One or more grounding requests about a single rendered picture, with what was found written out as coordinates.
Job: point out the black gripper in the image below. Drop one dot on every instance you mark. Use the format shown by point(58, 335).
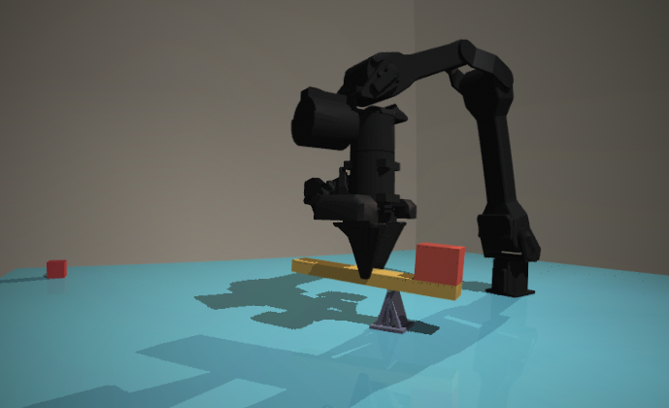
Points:
point(370, 211)

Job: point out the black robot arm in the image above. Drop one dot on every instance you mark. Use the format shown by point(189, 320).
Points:
point(332, 121)

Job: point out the red block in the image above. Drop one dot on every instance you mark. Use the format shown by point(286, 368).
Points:
point(56, 269)

